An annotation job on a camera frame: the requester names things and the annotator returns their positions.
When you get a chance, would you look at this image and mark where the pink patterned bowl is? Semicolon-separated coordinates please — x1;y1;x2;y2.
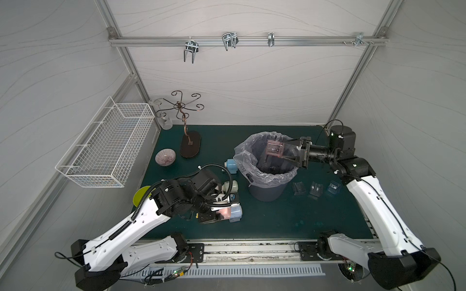
154;149;176;167

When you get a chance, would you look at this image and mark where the bronze mug tree stand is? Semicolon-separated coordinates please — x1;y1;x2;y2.
157;90;205;159

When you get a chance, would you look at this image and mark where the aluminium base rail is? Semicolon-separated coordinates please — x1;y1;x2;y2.
101;238;401;268

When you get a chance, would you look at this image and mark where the clear sharpener tray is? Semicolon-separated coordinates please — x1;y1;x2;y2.
292;182;307;196
309;182;323;200

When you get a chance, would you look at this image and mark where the blue tinted sharpener tray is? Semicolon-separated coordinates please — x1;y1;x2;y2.
326;181;342;195

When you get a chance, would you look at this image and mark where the metal hook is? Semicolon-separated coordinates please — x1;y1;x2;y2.
268;32;275;47
183;40;199;64
342;33;375;47
222;32;239;51

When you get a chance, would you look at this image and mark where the green pencil sharpener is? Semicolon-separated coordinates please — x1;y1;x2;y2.
222;180;239;194

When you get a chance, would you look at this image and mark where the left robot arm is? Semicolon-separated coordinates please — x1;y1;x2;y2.
54;164;234;291

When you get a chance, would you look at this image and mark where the clear glass cup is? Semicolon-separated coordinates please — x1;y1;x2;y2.
153;98;173;130

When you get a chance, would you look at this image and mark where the white wire basket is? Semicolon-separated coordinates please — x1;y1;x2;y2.
55;97;155;188

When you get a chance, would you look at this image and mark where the grey trash bin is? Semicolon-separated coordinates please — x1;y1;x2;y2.
248;184;287;202

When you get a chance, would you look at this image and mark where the pink pencil sharpener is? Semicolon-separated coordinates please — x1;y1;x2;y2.
216;207;231;220

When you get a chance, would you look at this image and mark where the light blue pencil sharpener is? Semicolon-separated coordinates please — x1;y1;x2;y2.
229;204;243;223

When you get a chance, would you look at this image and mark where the aluminium top rail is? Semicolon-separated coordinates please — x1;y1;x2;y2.
109;33;389;47

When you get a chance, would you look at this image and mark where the pink tinted sharpener tray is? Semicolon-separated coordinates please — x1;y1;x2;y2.
265;139;285;158

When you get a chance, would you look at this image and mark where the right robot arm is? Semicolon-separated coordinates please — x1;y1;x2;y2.
266;124;442;290

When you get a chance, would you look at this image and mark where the green mat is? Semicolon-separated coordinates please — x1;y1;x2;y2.
142;126;372;240

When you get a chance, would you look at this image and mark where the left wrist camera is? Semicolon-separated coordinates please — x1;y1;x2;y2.
212;186;240;209

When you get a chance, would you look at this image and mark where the lime green bowl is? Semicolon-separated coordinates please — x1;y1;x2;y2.
132;186;150;207

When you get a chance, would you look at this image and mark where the clear plastic bin liner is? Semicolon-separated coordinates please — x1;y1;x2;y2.
233;132;298;189

